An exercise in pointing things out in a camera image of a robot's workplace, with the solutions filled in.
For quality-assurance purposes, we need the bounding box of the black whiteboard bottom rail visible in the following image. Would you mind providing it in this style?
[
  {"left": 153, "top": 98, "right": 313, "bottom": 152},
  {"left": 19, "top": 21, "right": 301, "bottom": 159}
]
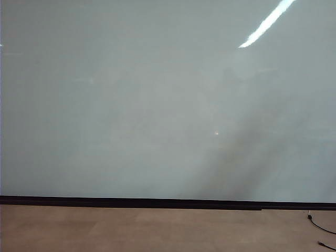
[{"left": 0, "top": 195, "right": 336, "bottom": 212}]

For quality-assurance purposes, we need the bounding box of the pale glass whiteboard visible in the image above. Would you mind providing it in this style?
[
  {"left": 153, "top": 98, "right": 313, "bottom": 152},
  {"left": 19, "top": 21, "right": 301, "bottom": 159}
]
[{"left": 0, "top": 0, "right": 336, "bottom": 203}]

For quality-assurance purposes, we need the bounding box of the thin black cable with plug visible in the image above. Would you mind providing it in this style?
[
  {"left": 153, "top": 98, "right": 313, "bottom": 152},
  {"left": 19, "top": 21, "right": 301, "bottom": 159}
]
[
  {"left": 307, "top": 209, "right": 336, "bottom": 235},
  {"left": 318, "top": 240, "right": 336, "bottom": 251}
]

